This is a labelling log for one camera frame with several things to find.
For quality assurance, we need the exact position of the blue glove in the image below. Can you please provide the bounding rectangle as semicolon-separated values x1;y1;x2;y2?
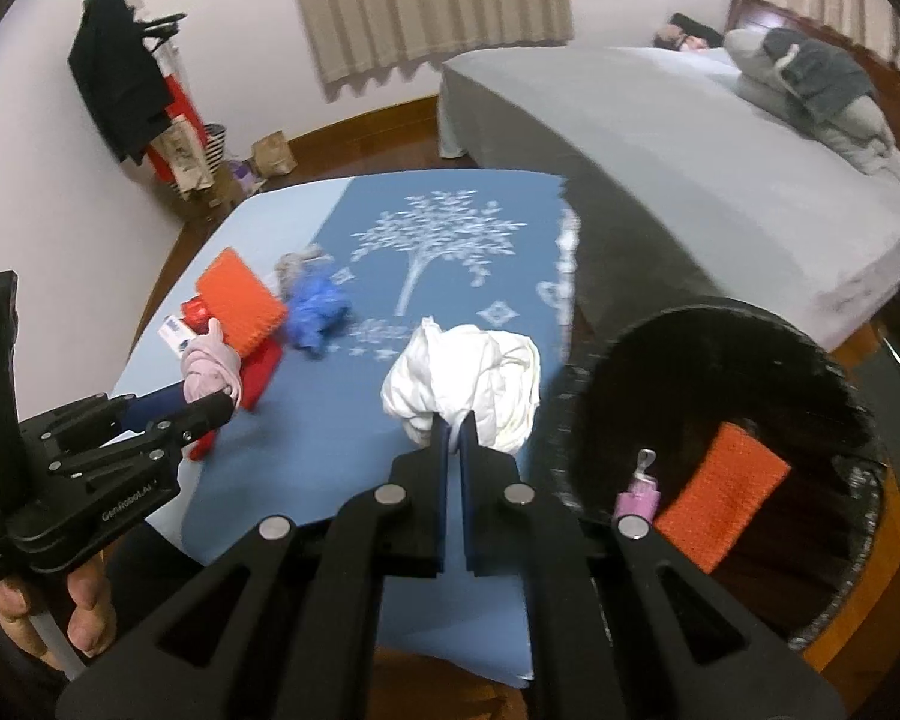
281;274;352;352

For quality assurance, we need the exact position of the printed beige tote bag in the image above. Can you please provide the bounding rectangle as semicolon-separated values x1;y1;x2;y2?
146;116;215;200

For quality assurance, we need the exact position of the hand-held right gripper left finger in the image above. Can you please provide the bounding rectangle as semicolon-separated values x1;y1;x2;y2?
56;420;452;720

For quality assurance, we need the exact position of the wooden headboard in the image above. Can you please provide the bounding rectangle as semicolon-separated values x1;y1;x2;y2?
726;0;900;188

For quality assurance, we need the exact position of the grey sock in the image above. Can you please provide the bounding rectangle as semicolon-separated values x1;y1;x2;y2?
274;244;332;293

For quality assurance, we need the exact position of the red bag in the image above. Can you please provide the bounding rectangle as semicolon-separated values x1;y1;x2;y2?
161;45;197;137

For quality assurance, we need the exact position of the black bin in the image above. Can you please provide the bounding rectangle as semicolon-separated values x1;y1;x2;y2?
540;298;890;653

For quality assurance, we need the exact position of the purple packet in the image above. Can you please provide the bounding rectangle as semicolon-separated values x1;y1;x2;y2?
229;157;263;196

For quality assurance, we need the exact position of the small brown paper bag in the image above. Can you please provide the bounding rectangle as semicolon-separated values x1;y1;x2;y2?
251;133;298;175

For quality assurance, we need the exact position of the small white box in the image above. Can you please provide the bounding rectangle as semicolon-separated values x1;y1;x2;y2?
156;315;196;361

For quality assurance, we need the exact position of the person's left hand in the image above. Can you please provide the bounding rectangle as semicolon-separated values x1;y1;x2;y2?
0;549;119;657

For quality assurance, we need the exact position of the white cloth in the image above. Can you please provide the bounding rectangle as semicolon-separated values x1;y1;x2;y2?
381;319;542;455

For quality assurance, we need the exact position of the bed with grey sheet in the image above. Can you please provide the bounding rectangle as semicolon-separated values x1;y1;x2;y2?
435;45;900;350

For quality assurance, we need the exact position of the red cloth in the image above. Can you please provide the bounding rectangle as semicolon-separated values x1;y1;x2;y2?
187;331;284;462

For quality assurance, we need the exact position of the small pink bottle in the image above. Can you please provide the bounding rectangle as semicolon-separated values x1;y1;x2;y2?
613;448;661;527

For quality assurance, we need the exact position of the large brown paper bag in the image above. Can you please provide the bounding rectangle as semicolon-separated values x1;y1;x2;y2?
195;165;248;220

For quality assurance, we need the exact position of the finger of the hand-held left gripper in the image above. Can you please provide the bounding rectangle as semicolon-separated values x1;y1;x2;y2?
47;392;239;482
22;382;191;460

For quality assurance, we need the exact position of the orange sponge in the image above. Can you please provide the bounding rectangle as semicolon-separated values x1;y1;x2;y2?
655;424;792;575
195;246;290;355

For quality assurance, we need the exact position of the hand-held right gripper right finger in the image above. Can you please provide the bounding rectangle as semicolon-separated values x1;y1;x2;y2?
459;417;848;720

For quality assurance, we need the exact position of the blue tree-print mat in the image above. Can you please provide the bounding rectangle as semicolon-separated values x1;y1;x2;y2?
109;172;582;685

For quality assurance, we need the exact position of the black coat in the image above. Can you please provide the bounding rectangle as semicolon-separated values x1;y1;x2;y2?
67;0;173;166

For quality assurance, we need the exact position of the dark grey folded blanket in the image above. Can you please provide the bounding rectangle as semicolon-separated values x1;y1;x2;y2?
765;28;877;121

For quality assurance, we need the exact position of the pink cloth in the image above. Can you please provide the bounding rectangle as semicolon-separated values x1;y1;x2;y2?
180;319;243;410

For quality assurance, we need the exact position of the light grey folded blanket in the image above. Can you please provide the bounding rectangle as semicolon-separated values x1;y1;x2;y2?
722;28;900;177

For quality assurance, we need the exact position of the striped bag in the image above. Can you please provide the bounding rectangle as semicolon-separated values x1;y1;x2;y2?
202;124;230;181

